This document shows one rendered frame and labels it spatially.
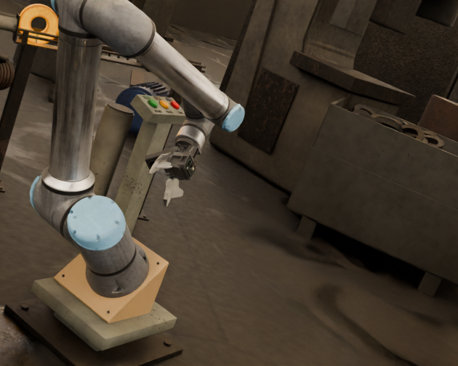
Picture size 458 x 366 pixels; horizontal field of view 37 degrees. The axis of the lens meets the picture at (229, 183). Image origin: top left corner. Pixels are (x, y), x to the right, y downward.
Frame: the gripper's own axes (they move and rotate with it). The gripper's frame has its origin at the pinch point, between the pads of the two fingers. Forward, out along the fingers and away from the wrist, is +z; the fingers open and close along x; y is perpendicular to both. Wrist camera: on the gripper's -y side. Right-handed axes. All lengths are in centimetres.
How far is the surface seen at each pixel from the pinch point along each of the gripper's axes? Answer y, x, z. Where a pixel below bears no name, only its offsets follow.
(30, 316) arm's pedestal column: -26, 11, 44
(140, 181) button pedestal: -38, 38, -34
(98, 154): -54, 27, -36
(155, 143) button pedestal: -32, 27, -45
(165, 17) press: -439, 388, -637
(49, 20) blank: -75, -15, -66
